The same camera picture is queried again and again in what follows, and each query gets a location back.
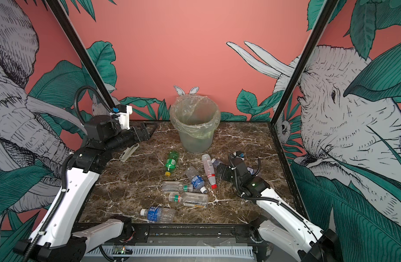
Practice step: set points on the clear bottle green cap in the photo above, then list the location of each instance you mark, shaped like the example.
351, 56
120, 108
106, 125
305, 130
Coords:
176, 186

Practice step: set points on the clear bottle green red label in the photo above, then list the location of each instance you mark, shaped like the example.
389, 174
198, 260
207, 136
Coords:
189, 199

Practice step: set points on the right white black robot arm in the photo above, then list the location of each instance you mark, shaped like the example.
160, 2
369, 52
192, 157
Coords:
290, 231

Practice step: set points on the grey stapler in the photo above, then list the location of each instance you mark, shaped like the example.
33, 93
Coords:
127, 153

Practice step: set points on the white slotted cable duct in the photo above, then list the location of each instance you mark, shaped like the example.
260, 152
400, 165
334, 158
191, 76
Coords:
244, 252

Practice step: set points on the grey mesh waste bin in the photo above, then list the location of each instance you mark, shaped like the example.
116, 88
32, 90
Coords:
195, 145

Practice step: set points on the clear bottle white cap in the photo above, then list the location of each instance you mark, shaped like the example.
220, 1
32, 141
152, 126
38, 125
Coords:
216, 162

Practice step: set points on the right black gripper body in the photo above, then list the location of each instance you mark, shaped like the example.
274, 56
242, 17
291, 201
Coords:
228, 174

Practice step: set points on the black frame post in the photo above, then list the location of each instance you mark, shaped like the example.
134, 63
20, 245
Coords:
100, 91
315, 36

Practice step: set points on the right black frame post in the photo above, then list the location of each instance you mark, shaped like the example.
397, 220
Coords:
315, 36

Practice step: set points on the upright green soda bottle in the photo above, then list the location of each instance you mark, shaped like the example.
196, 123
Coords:
171, 163

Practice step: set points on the blue label bottle white cap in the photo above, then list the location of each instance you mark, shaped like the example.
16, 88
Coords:
195, 179

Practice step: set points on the left black frame post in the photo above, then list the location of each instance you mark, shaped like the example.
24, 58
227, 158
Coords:
100, 91

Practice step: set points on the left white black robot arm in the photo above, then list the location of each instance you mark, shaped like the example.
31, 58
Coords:
53, 240

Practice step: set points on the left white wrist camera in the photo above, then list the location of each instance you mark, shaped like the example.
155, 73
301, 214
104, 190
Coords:
122, 113

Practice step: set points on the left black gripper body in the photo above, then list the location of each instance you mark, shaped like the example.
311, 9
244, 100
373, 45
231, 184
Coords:
124, 138

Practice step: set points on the black front rail frame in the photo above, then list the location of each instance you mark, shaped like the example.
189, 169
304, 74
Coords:
187, 235

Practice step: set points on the white bottle red label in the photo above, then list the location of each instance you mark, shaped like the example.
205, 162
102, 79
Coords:
209, 170

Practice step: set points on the clear plastic bin liner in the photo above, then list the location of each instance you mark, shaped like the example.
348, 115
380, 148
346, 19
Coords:
195, 115

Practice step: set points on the small blue label bottle front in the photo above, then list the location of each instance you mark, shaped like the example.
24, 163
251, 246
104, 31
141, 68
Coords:
158, 214

